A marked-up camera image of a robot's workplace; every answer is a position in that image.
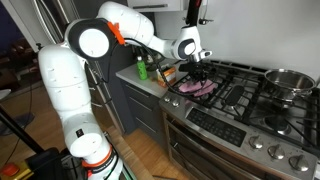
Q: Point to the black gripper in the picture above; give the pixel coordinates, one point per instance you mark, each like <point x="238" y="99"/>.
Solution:
<point x="201" y="67"/>

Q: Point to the pink cloth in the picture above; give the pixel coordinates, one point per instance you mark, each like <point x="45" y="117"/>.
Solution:
<point x="200" y="88"/>

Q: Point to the black robot base box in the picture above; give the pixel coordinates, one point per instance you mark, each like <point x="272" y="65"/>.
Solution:
<point x="43" y="165"/>

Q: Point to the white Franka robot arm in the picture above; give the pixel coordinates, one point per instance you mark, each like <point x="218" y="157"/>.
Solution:
<point x="66" y="86"/>

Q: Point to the silver stove knob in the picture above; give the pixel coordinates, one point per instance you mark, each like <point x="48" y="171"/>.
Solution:
<point x="175" y="102"/>
<point x="256" y="142"/>
<point x="167" y="98"/>
<point x="299" y="163"/>
<point x="276" y="152"/>

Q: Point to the stainless steel gas stove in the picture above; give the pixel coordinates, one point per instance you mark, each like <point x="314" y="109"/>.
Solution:
<point x="213" y="146"/>

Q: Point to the orange carton box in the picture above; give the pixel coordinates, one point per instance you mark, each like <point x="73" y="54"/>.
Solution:
<point x="168" y="78"/>

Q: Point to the green plastic bottle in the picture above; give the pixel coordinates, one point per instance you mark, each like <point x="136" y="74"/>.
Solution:
<point x="142" y="70"/>

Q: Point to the black oven mitt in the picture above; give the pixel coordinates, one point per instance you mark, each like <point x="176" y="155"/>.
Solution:
<point x="192" y="13"/>

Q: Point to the dark grey lower cabinet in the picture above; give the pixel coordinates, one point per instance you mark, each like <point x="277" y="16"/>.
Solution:
<point x="140" y="106"/>

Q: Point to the white upper cabinet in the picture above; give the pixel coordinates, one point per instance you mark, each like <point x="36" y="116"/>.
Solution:
<point x="153" y="4"/>

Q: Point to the steel cooking pot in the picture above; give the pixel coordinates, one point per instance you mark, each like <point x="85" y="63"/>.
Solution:
<point x="286" y="90"/>

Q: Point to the stainless steel refrigerator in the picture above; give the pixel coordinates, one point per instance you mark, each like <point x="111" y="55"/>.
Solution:
<point x="43" y="16"/>

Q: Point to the black tripod leg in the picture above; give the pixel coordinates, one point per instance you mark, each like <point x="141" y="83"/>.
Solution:
<point x="20" y="131"/>

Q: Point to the red emergency stop button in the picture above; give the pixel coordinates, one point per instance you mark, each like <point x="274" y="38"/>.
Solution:
<point x="9" y="169"/>

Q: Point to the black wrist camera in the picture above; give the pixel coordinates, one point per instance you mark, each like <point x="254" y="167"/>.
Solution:
<point x="186" y="67"/>

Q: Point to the metal wall hook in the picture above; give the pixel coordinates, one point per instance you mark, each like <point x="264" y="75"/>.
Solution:
<point x="204" y="21"/>

